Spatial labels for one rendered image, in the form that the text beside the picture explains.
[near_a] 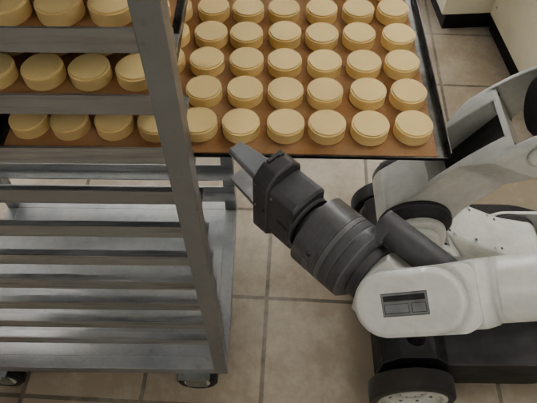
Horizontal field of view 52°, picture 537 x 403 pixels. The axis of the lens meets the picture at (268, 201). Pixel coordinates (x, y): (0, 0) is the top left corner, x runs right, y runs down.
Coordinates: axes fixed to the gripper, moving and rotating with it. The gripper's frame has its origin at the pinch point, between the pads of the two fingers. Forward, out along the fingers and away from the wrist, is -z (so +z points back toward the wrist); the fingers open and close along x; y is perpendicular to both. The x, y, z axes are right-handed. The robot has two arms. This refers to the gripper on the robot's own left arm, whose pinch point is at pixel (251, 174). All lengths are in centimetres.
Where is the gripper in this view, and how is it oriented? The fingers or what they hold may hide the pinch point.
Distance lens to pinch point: 68.1
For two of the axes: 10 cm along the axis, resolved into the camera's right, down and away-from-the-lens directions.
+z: 7.0, 5.9, -4.1
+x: 0.1, -5.8, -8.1
